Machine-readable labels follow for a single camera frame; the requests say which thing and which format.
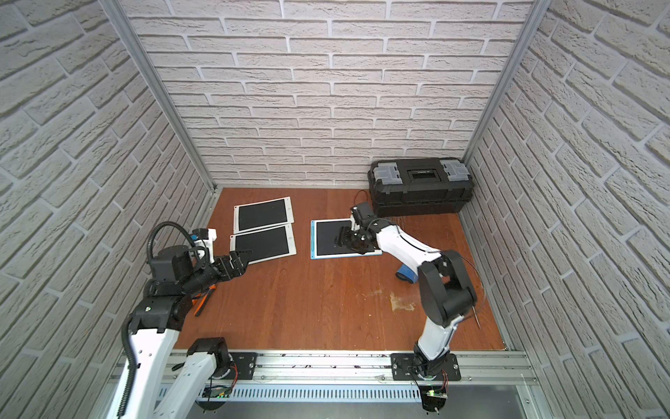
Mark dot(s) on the black plastic toolbox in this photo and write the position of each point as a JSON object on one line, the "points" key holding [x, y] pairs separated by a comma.
{"points": [[414, 187]]}

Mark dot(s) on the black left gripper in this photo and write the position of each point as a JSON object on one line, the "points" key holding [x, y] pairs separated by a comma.
{"points": [[222, 267]]}

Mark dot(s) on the blue framed drawing tablet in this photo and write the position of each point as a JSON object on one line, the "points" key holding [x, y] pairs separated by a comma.
{"points": [[324, 240]]}

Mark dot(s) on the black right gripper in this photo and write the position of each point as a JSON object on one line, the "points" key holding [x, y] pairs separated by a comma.
{"points": [[343, 238]]}

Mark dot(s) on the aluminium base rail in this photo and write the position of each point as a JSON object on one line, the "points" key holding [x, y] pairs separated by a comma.
{"points": [[360, 376]]}

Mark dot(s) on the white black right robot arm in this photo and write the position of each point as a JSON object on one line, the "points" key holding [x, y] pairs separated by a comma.
{"points": [[447, 294]]}

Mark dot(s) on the orange handled pliers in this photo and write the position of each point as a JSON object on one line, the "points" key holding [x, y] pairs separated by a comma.
{"points": [[201, 300]]}

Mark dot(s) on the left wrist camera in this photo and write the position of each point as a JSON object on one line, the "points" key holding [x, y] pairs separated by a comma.
{"points": [[204, 242]]}

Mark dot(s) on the large white drawing tablet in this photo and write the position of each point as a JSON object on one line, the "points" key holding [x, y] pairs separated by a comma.
{"points": [[266, 244]]}

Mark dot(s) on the aluminium corner post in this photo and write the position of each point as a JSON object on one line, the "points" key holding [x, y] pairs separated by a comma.
{"points": [[518, 51], [137, 52]]}

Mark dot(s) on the black yellow screwdriver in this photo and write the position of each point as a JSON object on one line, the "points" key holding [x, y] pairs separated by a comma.
{"points": [[475, 316]]}

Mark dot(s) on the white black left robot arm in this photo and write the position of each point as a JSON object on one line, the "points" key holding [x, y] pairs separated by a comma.
{"points": [[179, 274]]}

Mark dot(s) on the right aluminium corner post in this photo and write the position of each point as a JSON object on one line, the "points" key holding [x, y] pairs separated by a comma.
{"points": [[518, 51]]}

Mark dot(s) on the blue microfiber cloth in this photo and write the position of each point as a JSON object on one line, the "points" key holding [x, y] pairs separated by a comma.
{"points": [[406, 274]]}

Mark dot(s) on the left aluminium corner post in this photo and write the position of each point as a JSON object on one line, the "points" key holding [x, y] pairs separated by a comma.
{"points": [[137, 52]]}

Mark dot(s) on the small white drawing tablet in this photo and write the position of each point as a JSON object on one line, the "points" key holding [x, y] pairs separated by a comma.
{"points": [[249, 217]]}

